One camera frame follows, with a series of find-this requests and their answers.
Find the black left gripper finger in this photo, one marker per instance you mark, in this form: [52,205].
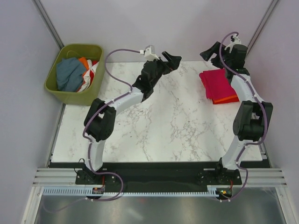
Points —
[167,56]
[174,62]

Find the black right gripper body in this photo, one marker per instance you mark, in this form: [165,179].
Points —
[225,56]

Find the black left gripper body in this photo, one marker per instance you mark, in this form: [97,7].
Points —
[162,69]

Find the magenta t shirt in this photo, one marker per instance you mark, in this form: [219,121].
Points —
[216,84]

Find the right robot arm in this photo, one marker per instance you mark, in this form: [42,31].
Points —
[251,123]

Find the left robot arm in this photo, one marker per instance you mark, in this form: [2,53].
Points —
[100,119]

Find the folded orange t shirt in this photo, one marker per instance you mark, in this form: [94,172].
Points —
[229,99]

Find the olive green plastic bin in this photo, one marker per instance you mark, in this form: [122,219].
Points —
[89,51]

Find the grey blue t shirt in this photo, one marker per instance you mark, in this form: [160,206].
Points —
[69,74]

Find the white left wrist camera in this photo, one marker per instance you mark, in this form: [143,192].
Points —
[149,53]

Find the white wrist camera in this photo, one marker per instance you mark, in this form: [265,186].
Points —
[149,53]
[234,40]

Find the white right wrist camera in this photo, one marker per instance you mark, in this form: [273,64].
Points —
[234,40]

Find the right aluminium frame post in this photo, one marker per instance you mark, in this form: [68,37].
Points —
[265,18]

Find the aluminium frame post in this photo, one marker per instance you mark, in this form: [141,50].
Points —
[265,18]
[47,21]

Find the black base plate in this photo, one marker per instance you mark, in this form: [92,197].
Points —
[159,177]

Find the left aluminium frame post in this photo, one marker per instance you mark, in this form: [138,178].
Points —
[47,21]

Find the aluminium rail profile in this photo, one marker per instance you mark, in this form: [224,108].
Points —
[258,177]

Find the white slotted cable duct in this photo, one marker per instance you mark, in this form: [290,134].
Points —
[92,192]

